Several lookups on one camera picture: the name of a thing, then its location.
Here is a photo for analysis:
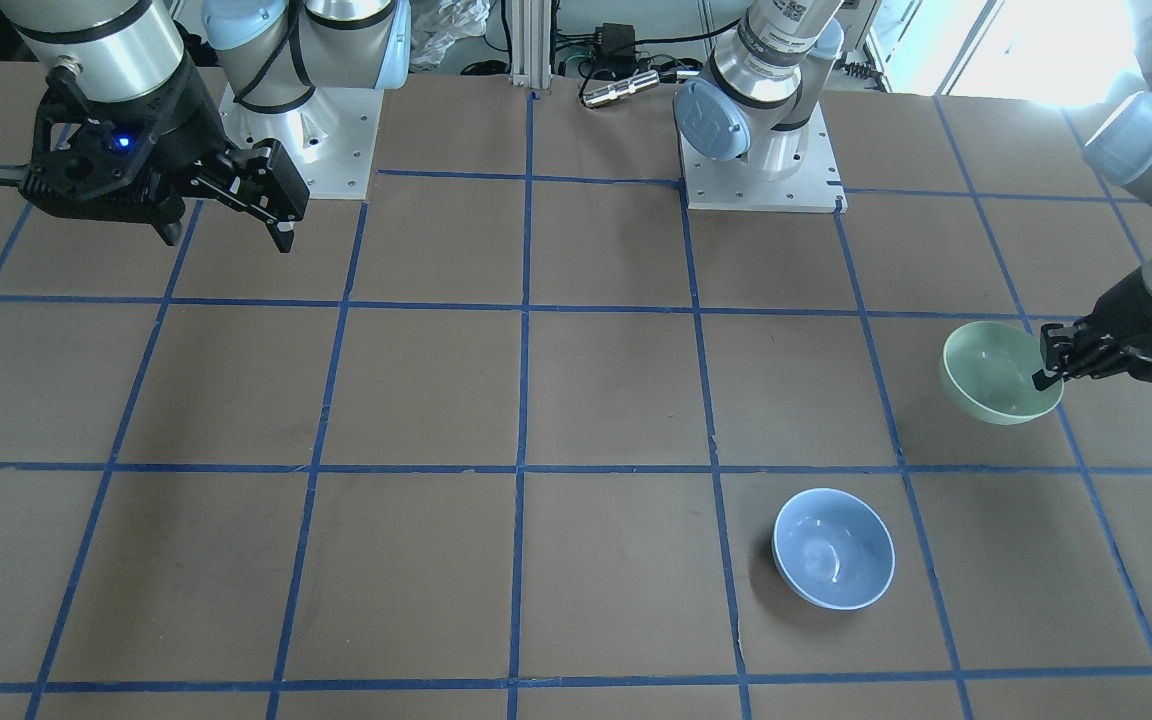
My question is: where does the silver cylindrical connector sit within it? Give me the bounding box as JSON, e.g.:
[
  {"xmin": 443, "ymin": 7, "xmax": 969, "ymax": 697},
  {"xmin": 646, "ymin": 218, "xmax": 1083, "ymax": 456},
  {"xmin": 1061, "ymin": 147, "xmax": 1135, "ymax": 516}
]
[{"xmin": 579, "ymin": 70, "xmax": 660, "ymax": 109}]

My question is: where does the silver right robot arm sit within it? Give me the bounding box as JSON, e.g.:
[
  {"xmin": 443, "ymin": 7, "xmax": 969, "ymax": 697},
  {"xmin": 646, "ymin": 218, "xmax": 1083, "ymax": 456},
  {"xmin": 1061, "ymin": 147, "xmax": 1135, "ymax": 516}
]
[{"xmin": 0, "ymin": 1, "xmax": 847, "ymax": 252}]

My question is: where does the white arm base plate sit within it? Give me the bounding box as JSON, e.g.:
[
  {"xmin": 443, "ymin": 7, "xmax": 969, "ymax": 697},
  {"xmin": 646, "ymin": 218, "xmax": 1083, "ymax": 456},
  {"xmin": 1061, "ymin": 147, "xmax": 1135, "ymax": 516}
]
[
  {"xmin": 219, "ymin": 88, "xmax": 385, "ymax": 200},
  {"xmin": 679, "ymin": 106, "xmax": 849, "ymax": 214}
]

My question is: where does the blue bowl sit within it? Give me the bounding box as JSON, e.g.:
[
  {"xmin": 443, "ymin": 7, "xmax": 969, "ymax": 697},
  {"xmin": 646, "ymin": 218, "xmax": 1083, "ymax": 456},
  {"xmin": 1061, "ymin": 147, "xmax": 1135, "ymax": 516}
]
[{"xmin": 771, "ymin": 487, "xmax": 896, "ymax": 612}]

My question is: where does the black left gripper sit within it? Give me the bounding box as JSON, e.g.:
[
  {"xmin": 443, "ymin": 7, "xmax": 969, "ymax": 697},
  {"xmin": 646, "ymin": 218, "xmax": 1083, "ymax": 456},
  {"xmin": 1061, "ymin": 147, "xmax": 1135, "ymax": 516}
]
[{"xmin": 1032, "ymin": 270, "xmax": 1152, "ymax": 391}]

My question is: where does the black power adapter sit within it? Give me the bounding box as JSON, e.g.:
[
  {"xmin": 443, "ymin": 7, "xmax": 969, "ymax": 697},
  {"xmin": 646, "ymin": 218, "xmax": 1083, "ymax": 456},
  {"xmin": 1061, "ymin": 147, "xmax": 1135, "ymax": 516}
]
[{"xmin": 594, "ymin": 22, "xmax": 637, "ymax": 65}]

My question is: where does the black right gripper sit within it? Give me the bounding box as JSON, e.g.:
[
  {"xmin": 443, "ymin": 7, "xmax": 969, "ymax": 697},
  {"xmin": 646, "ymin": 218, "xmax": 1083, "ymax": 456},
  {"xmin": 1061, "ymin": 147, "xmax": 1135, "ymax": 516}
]
[{"xmin": 20, "ymin": 61, "xmax": 310, "ymax": 252}]

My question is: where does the aluminium frame post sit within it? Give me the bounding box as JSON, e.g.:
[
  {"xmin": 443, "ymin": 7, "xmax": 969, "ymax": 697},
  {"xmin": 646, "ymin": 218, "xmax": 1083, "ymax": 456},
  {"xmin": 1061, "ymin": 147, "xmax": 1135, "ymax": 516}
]
[{"xmin": 502, "ymin": 1, "xmax": 554, "ymax": 94}]

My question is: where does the green bowl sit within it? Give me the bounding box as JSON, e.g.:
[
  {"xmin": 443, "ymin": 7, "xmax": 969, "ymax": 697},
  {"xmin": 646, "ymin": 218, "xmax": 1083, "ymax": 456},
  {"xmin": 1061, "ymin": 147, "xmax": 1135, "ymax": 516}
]
[{"xmin": 938, "ymin": 323, "xmax": 1064, "ymax": 427}]

